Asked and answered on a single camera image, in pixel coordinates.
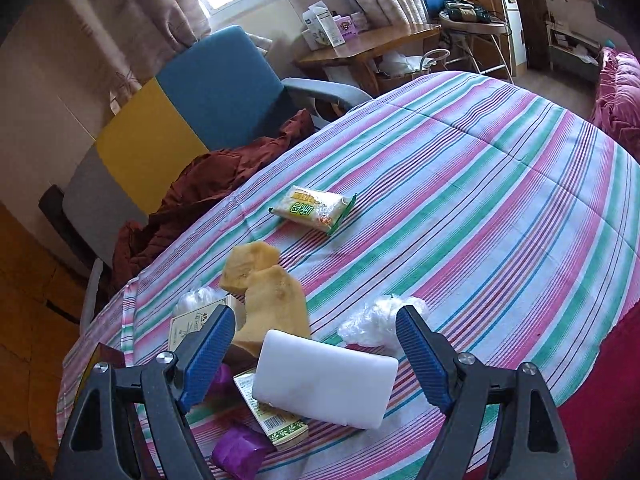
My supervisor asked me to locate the pink quilted bedding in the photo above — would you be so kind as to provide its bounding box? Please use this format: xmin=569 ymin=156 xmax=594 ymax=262
xmin=589 ymin=46 xmax=640 ymax=161

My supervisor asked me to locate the white sponge block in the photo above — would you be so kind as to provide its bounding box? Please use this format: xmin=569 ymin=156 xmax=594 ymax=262
xmin=251 ymin=329 xmax=399 ymax=431

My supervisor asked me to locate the white green carton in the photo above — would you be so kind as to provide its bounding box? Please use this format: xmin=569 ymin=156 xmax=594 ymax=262
xmin=301 ymin=13 xmax=327 ymax=51

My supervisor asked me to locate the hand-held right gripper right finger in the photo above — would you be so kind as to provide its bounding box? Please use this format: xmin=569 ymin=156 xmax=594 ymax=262
xmin=395 ymin=304 xmax=576 ymax=480

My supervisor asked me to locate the striped pink green blanket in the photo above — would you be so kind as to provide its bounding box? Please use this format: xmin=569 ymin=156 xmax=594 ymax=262
xmin=56 ymin=71 xmax=640 ymax=480

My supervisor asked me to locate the purple tissue box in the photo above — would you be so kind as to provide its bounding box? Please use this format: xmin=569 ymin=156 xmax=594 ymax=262
xmin=336 ymin=12 xmax=369 ymax=41

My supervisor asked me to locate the low open shelf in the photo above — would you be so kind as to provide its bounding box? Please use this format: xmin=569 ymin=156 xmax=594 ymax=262
xmin=547 ymin=25 xmax=603 ymax=73

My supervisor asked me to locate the white blue carton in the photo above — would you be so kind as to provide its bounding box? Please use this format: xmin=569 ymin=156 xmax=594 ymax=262
xmin=310 ymin=4 xmax=347 ymax=49

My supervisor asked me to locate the wooden desk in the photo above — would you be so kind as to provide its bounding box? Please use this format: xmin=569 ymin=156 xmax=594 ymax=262
xmin=292 ymin=25 xmax=443 ymax=98

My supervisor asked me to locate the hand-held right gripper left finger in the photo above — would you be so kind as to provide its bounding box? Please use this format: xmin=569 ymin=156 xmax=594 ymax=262
xmin=55 ymin=304 xmax=237 ymax=480

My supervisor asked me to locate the white wire hoop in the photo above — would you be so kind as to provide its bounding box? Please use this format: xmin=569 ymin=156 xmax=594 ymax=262
xmin=422 ymin=48 xmax=451 ymax=71

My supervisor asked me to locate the cardboard with flower sticker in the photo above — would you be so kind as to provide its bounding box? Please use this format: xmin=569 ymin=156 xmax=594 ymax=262
xmin=542 ymin=0 xmax=598 ymax=36

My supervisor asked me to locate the green printed carton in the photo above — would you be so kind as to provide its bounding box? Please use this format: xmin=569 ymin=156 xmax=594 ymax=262
xmin=232 ymin=367 xmax=309 ymax=447
xmin=167 ymin=295 xmax=246 ymax=356

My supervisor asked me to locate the blue yellow grey chair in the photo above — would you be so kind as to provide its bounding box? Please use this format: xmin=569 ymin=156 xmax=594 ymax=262
xmin=39 ymin=25 xmax=373 ymax=331

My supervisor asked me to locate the green yellow snack packet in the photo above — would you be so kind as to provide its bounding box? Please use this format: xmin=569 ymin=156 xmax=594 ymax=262
xmin=269 ymin=185 xmax=357 ymax=237

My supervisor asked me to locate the yellow sponge block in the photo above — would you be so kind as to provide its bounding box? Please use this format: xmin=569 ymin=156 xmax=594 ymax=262
xmin=220 ymin=241 xmax=312 ymax=361

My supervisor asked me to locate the green power tool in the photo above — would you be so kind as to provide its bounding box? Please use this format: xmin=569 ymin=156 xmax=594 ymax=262
xmin=445 ymin=0 xmax=493 ymax=23

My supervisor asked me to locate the maroon jacket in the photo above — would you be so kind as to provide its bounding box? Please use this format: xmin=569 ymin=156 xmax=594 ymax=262
xmin=112 ymin=109 xmax=317 ymax=291

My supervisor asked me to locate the large plastic-wrapped white ball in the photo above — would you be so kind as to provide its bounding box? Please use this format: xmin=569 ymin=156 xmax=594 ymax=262
xmin=337 ymin=296 xmax=431 ymax=348

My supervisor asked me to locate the clear plastic bag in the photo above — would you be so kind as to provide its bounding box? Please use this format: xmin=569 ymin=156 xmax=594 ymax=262
xmin=380 ymin=51 xmax=426 ymax=78

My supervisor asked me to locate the small plastic-wrapped white ball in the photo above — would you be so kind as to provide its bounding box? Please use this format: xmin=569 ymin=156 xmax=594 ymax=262
xmin=176 ymin=287 xmax=221 ymax=318

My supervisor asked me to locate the purple packet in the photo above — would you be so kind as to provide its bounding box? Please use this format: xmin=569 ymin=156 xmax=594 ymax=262
xmin=209 ymin=362 xmax=236 ymax=401
xmin=211 ymin=422 xmax=273 ymax=478

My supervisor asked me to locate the white cabinet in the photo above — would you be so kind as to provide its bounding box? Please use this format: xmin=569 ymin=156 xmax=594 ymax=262
xmin=500 ymin=0 xmax=529 ymax=78

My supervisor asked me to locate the maroon bed cover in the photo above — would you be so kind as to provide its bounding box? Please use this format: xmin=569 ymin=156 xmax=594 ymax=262
xmin=547 ymin=300 xmax=640 ymax=480

